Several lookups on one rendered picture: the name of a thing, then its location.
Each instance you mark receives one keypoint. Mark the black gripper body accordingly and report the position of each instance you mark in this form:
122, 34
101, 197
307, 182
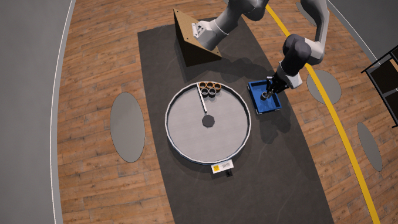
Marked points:
275, 78

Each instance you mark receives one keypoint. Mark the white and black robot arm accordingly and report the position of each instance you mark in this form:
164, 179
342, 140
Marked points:
297, 50

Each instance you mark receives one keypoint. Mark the blue crate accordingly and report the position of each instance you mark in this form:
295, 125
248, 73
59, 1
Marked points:
255, 90

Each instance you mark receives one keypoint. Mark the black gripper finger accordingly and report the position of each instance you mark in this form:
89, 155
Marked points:
277, 89
269, 89

